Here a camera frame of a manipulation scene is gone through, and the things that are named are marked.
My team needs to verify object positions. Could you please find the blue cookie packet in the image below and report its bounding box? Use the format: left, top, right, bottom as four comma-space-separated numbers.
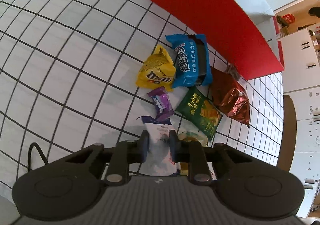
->
165, 34, 213, 89

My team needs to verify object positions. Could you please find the wooden chair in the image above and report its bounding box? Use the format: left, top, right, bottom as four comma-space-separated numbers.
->
276, 95, 297, 172

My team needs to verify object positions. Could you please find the white snack packet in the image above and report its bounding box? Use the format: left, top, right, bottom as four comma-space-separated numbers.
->
136, 115, 182, 177

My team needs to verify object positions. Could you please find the yellow candy packet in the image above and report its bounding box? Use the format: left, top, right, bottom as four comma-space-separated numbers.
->
135, 45, 177, 93

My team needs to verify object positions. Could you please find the small dark snack packet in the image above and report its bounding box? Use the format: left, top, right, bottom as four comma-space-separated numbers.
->
226, 63, 242, 81

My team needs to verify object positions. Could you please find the white grid tablecloth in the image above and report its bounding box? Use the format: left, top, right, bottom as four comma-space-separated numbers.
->
0, 0, 284, 215

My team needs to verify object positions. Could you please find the wooden shelf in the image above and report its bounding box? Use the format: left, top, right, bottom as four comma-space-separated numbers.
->
274, 0, 320, 38

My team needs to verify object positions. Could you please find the red cardboard box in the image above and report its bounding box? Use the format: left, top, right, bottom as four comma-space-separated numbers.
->
148, 0, 285, 81

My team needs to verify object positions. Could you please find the green cracker packet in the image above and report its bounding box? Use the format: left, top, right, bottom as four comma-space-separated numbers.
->
174, 86, 223, 143

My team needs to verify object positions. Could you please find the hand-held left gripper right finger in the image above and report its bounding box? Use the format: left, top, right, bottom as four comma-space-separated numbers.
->
169, 130, 253, 186

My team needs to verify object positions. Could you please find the black cable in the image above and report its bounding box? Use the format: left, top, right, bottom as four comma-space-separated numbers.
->
27, 142, 49, 172

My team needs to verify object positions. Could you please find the white cabinet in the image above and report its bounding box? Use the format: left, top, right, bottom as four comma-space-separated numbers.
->
277, 27, 320, 218

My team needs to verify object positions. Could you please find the brown foil chip bag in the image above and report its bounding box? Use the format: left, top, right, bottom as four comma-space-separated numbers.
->
209, 66, 250, 128

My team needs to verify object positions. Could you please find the pale yellow snack packet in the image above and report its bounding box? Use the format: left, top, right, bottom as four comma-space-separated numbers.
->
177, 125, 209, 176

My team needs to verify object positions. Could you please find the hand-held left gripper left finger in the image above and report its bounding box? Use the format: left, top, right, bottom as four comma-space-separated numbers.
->
65, 130, 150, 187

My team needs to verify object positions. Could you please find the purple candy packet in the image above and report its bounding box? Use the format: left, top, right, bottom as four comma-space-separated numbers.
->
147, 86, 175, 121

